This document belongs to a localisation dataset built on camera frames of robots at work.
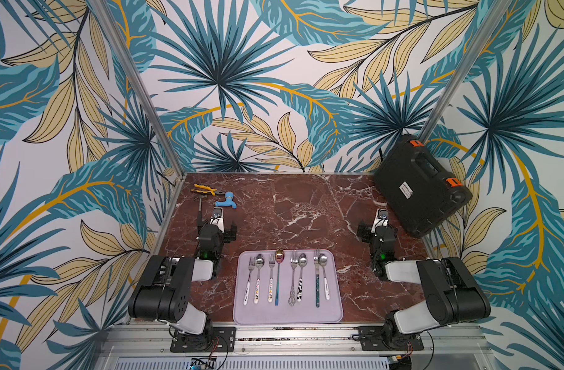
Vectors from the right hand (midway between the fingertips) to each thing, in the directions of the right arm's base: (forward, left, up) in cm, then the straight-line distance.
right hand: (377, 221), depth 92 cm
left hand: (+2, +63, -1) cm, 63 cm away
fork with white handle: (-21, +43, -7) cm, 48 cm away
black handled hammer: (+10, +75, -8) cm, 76 cm away
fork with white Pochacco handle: (-13, +50, -8) cm, 53 cm away
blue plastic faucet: (+16, +62, -6) cm, 65 cm away
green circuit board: (-44, +66, -10) cm, 80 cm away
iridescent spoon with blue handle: (-11, +39, -7) cm, 41 cm away
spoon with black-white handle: (-13, +31, -7) cm, 34 cm away
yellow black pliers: (+23, +71, -6) cm, 75 cm away
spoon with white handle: (-13, +47, -6) cm, 49 cm away
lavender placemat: (-22, +37, -8) cm, 44 cm away
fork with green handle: (-12, +25, -8) cm, 29 cm away
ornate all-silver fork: (-12, +34, -8) cm, 37 cm away
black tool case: (+9, -17, +7) cm, 20 cm away
